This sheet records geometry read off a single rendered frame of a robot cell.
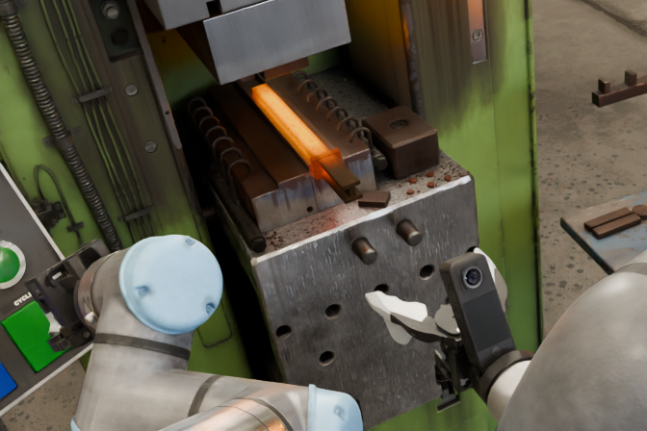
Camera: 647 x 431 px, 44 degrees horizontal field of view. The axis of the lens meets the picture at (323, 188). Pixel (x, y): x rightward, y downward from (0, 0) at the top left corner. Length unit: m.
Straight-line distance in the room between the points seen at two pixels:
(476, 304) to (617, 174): 2.14
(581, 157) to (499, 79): 1.56
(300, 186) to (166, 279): 0.63
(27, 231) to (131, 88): 0.30
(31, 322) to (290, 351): 0.45
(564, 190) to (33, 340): 2.14
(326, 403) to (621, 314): 0.21
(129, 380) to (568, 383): 0.32
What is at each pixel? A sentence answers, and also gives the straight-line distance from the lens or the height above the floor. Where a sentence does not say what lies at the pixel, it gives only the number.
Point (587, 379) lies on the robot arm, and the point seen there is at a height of 1.28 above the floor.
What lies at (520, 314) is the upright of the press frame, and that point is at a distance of 1.84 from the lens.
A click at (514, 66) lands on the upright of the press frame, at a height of 0.96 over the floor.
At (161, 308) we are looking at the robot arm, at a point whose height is 1.25.
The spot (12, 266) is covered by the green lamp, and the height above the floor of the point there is 1.08.
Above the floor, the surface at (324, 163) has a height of 1.01.
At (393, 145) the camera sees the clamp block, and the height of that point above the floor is 0.98.
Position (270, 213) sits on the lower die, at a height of 0.94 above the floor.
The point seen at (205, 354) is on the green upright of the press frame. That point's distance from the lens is 1.51.
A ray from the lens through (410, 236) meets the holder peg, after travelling 1.22.
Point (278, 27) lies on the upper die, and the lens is 1.10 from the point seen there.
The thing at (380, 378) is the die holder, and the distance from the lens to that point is 1.43.
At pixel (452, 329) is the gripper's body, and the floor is 1.01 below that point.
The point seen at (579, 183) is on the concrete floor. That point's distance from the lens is 2.89.
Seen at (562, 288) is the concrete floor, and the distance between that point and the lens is 2.45.
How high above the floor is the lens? 1.61
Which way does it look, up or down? 32 degrees down
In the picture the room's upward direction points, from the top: 12 degrees counter-clockwise
